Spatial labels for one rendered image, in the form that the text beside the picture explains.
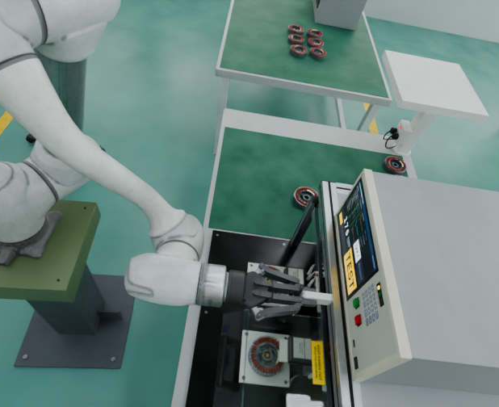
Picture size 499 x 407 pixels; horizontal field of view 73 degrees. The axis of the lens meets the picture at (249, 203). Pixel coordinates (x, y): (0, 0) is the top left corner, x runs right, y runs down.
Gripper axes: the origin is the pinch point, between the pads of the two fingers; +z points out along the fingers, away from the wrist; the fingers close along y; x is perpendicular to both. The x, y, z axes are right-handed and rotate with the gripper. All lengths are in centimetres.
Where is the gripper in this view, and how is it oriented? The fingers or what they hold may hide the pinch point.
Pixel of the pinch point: (316, 298)
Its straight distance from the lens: 79.7
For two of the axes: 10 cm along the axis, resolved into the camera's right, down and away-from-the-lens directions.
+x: 1.6, -6.0, -7.8
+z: 9.9, 1.5, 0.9
